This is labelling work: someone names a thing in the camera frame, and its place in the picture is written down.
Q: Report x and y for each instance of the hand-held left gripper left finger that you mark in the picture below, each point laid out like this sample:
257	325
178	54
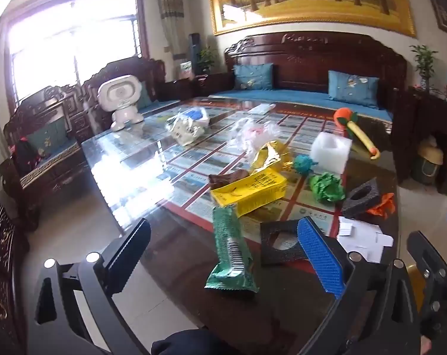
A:
129	251

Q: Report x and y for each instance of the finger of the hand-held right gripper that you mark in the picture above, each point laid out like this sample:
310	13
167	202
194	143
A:
427	257

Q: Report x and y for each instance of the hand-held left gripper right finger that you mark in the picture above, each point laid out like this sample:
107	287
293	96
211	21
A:
319	259

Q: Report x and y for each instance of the green snack wrapper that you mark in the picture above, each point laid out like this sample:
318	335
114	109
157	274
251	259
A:
229	246

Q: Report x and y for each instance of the brown sock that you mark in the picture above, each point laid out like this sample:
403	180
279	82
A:
227	179

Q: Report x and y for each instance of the white folded paper pieces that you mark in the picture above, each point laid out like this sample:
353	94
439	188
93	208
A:
360	236

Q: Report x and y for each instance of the black foam piece with hole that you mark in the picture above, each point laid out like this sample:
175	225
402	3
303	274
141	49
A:
271	255
351	207

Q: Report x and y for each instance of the bin with tan lid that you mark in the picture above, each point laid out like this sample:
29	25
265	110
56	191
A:
428	162

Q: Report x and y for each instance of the orange crumpled paper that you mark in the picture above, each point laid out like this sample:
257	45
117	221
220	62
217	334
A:
382	205

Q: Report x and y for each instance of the yellow cardboard box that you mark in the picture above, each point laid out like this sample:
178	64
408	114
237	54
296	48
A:
254	191

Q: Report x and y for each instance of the dark carved wooden armchair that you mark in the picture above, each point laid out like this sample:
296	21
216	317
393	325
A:
57	177
97	77

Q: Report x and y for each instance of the white foam block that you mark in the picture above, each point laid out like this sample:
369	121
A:
330	153

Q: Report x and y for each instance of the dark wooden side cabinet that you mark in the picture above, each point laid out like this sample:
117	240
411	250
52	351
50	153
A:
419	118

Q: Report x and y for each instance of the gold foil wrapper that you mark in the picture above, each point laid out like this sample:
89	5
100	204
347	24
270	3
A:
269	157

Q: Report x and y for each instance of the dark carved wooden cabinet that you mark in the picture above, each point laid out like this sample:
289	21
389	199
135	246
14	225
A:
1	266

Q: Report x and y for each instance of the white printed paper bag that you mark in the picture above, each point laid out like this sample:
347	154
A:
182	132

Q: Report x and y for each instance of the printed poster under glass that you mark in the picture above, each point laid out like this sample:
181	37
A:
208	144

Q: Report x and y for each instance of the teal embroidered cushion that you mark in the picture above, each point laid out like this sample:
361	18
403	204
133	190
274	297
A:
144	94
47	138

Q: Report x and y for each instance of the clear plastic bag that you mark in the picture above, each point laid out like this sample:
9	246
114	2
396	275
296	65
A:
253	133

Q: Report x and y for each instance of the red and black bag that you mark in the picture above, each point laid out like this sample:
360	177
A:
23	155

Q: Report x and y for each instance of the orange ball toy yellow stick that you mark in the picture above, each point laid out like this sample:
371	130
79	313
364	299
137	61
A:
343	116

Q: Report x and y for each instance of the clear bag with blue item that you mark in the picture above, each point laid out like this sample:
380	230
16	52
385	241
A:
205	121

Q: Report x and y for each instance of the blue rubber gloves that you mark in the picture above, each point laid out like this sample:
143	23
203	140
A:
194	113

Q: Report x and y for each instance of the white robot toy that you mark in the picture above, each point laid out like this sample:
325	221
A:
119	98

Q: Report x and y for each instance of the bamboo plant in vase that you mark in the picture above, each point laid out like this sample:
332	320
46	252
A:
424	63

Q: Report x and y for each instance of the white flat packet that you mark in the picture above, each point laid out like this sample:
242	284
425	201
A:
261	109

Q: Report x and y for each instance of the blue sofa seat mat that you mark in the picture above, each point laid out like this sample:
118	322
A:
301	98

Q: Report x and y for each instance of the blue embroidered cushion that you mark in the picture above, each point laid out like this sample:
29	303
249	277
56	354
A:
352	88
253	77

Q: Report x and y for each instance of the dark wooden corner table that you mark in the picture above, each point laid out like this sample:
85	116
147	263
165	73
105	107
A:
193	85

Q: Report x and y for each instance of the green printed box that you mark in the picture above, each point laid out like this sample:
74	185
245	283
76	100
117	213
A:
184	69

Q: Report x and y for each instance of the dark carved wooden sofa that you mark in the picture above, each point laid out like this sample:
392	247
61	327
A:
308	55

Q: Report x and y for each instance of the green potted plant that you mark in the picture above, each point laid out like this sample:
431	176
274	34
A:
207	59

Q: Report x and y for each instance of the black tower fan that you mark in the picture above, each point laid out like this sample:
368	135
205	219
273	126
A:
194	51

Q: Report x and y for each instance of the window with metal bars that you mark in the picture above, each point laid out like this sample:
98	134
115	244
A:
71	37

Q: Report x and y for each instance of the patterned curtain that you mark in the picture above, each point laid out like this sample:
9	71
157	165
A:
169	14

